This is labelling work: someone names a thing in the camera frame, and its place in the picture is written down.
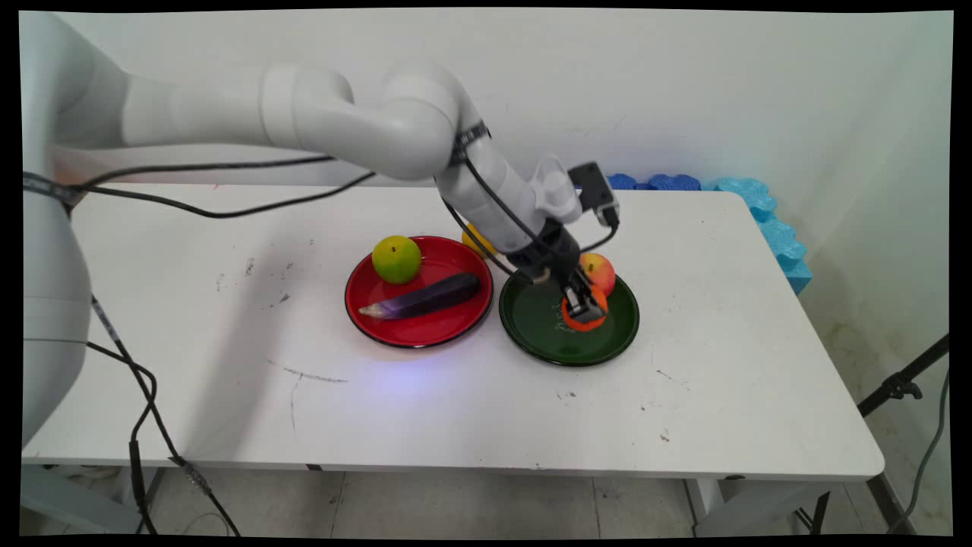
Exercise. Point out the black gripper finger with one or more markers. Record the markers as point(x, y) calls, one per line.
point(583, 304)
point(591, 282)

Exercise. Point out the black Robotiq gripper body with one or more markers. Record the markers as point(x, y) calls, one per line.
point(550, 254)

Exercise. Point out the orange mandarin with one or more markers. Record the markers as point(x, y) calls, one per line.
point(585, 324)

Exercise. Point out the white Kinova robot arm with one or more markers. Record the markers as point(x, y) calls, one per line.
point(342, 121)

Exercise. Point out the red yellow apple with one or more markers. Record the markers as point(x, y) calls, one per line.
point(604, 272)

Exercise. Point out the dark green round plate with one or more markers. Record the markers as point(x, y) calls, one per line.
point(531, 327)

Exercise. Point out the yellow pear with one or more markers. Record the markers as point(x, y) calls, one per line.
point(474, 241)

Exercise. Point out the dark blue foam piece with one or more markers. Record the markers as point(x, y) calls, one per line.
point(623, 181)
point(673, 182)

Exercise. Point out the purple eggplant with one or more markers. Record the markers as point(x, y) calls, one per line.
point(425, 298)

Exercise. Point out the red round plate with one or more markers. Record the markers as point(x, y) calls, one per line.
point(425, 323)

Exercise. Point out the green apple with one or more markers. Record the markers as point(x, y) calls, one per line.
point(396, 260)

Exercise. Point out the light blue foam piece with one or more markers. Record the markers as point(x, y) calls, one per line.
point(786, 254)
point(748, 194)

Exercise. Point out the black tripod stand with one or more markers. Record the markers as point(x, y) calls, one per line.
point(900, 384)

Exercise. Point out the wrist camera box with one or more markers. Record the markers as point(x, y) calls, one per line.
point(596, 191)

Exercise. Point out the white table leg frame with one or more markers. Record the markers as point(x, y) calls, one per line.
point(76, 501)
point(748, 505)

